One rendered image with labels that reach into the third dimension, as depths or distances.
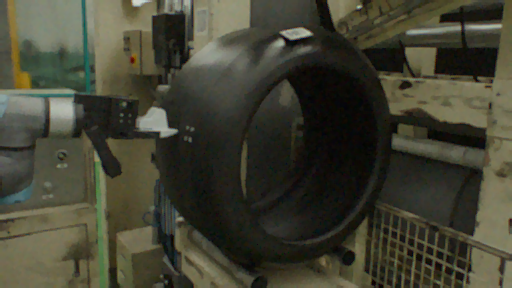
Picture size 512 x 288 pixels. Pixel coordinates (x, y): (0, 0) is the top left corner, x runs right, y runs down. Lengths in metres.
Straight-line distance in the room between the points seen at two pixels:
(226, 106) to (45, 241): 0.92
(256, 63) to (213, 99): 0.12
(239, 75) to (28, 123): 0.40
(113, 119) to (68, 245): 0.82
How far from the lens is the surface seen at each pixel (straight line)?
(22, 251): 1.61
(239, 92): 0.88
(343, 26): 1.41
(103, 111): 0.90
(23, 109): 0.86
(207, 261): 1.24
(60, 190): 1.62
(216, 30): 1.27
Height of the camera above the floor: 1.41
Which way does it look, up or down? 11 degrees down
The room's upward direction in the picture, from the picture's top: 2 degrees clockwise
